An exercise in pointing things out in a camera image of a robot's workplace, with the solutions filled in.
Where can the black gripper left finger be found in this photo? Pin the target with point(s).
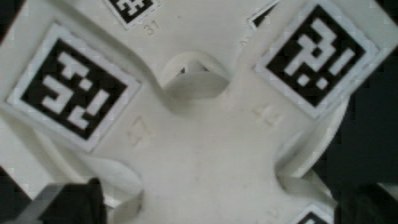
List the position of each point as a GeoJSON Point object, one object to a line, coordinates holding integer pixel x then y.
{"type": "Point", "coordinates": [69, 204]}

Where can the white cylindrical table leg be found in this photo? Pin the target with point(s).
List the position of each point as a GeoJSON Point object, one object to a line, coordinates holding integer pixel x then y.
{"type": "Point", "coordinates": [197, 83]}

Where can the white round table top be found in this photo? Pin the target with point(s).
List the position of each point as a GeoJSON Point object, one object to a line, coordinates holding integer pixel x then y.
{"type": "Point", "coordinates": [195, 23]}

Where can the white cross-shaped table base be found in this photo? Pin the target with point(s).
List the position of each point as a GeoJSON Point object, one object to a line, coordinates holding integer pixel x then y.
{"type": "Point", "coordinates": [206, 160]}

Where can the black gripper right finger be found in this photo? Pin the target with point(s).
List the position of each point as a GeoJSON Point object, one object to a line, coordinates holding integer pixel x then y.
{"type": "Point", "coordinates": [366, 204]}

